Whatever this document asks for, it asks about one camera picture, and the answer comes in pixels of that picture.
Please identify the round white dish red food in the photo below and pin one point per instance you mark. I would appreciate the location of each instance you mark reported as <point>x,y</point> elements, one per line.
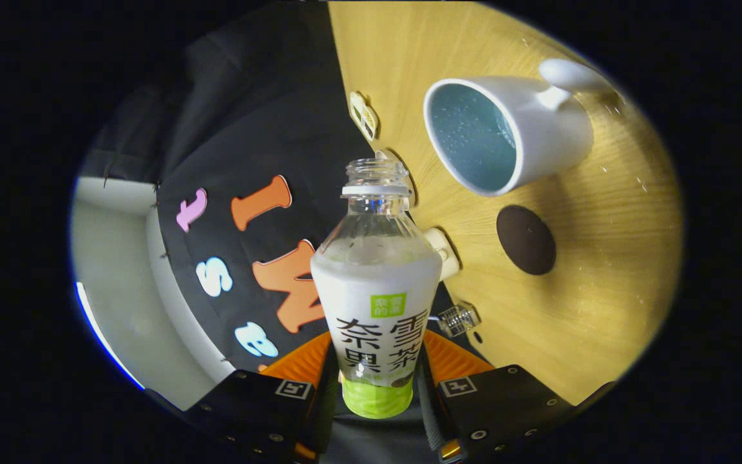
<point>408,183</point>

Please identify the black backdrop cloth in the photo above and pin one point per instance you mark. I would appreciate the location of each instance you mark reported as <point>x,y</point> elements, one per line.
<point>248,129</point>

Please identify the white plastic holder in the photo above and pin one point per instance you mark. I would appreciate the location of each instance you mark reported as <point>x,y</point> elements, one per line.
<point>445,254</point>

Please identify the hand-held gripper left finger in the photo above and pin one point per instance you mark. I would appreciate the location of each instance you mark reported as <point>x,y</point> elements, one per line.
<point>248,406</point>

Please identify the wooden table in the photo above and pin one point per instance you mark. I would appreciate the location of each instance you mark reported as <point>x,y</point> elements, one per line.
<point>603,290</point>

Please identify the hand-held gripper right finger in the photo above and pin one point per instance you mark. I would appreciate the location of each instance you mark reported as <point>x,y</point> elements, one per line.
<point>500,406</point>

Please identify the dark brown round coaster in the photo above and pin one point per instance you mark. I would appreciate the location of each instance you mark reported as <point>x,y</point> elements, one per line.
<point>525,240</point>

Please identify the clear juice bottle white label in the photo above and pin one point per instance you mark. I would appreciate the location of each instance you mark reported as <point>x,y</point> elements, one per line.
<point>374,290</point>

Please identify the white divided snack dish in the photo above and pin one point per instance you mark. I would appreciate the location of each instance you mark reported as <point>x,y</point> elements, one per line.
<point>363,116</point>

